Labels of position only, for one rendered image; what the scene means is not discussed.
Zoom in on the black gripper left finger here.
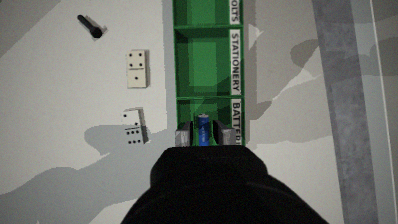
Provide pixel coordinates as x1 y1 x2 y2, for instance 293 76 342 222
175 121 193 147

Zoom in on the green rack of labelled bins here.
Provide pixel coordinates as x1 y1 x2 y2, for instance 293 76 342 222
172 0 245 146

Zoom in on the white domino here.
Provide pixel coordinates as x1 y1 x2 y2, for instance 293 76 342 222
126 51 148 88
121 110 146 147

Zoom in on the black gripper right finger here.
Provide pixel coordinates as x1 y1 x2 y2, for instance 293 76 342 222
213 120 236 145

